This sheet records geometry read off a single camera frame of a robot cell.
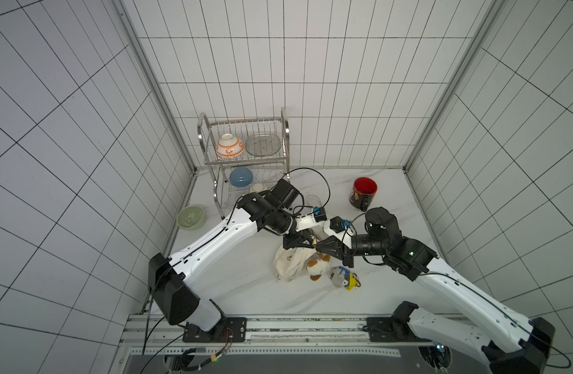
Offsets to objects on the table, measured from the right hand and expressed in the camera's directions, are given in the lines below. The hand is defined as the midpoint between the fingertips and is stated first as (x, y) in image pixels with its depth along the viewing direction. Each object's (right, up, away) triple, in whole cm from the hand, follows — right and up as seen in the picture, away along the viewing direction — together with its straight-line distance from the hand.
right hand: (312, 246), depth 66 cm
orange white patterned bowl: (-29, +33, +20) cm, 48 cm away
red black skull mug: (+25, +15, +32) cm, 44 cm away
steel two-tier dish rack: (-23, +28, +19) cm, 42 cm away
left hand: (-2, -1, +3) cm, 4 cm away
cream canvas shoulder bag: (-6, -8, +8) cm, 13 cm away
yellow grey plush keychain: (+12, -15, +13) cm, 23 cm away
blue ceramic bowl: (-29, +22, +40) cm, 54 cm away
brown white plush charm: (+1, -6, +1) cm, 7 cm away
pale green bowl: (-50, +4, +34) cm, 61 cm away
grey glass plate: (-17, +34, +25) cm, 46 cm away
